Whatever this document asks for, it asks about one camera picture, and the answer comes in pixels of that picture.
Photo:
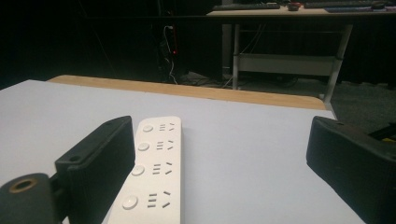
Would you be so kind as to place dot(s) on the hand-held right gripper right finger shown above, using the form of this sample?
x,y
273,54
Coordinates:
x,y
355,165

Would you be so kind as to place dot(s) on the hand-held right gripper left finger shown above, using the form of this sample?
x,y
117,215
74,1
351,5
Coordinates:
x,y
99,161

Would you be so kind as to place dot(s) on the white power strip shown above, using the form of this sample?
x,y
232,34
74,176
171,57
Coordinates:
x,y
155,174

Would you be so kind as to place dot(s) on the wooden table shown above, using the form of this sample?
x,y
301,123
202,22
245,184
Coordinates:
x,y
186,90

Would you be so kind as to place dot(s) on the white sheet table cover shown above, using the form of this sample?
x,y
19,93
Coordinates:
x,y
218,149

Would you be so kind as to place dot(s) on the black equipment with red light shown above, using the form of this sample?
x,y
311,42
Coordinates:
x,y
168,46

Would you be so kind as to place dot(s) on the black keyboard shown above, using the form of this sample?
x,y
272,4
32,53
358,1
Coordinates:
x,y
246,6
339,4

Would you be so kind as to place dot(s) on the red computer mouse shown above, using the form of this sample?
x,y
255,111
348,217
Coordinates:
x,y
293,6

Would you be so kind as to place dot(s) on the desk with metal frame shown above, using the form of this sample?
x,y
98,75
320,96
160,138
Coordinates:
x,y
289,62

